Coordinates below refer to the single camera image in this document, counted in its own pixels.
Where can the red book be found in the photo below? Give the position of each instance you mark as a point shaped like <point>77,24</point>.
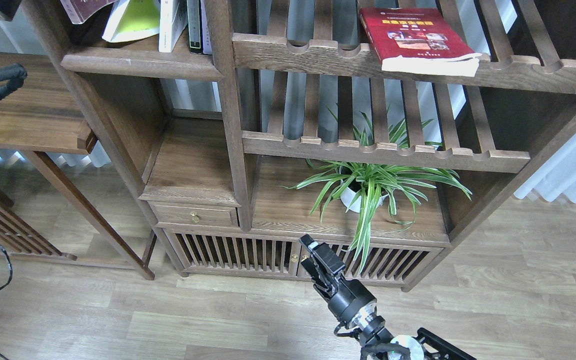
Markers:
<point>417,40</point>

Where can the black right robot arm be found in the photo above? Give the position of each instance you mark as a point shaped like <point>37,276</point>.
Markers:
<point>424,346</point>

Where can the wooden slatted bench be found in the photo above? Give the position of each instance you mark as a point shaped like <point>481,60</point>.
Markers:
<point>21,239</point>

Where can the dark wooden bookshelf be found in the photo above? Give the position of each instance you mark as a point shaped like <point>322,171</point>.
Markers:
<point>209,144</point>

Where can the green spider plant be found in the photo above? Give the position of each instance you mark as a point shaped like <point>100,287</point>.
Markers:
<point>404,179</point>

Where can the white upright book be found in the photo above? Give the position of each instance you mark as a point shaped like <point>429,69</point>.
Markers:
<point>173,20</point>

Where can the dark brown book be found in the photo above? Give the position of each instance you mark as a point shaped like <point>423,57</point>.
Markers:
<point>79,11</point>

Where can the dark green upright book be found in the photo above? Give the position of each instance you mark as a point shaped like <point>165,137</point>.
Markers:
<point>194,26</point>

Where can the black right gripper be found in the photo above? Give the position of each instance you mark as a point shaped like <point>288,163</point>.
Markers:
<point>353,306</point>

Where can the white plant pot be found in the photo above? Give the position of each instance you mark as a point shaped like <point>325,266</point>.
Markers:
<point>360,194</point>

